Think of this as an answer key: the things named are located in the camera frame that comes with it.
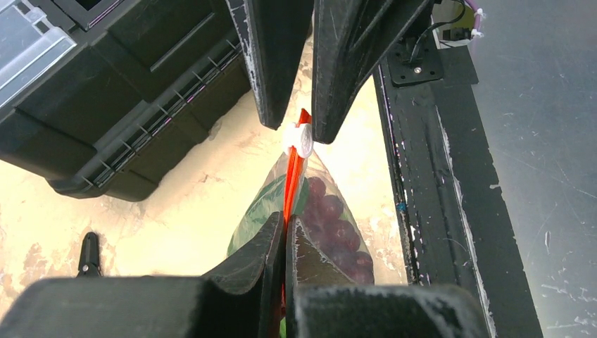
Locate purple toy grapes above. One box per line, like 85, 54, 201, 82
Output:
304, 176, 375, 284

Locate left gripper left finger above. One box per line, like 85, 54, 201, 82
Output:
1, 212, 285, 337

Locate black plastic toolbox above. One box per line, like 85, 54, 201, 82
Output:
1, 1, 250, 201

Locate black pliers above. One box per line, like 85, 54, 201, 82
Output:
77, 232, 102, 277

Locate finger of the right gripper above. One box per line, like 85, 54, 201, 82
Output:
311, 0, 432, 144
227, 0, 314, 130

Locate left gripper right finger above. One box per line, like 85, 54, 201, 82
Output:
285, 215, 489, 337

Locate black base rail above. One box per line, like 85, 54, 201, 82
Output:
373, 44, 543, 337

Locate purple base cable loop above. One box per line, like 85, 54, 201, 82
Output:
464, 0, 486, 41

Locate clear zip top bag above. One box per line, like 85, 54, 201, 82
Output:
200, 111, 382, 337

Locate green toy cabbage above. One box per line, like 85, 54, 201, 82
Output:
226, 174, 309, 257

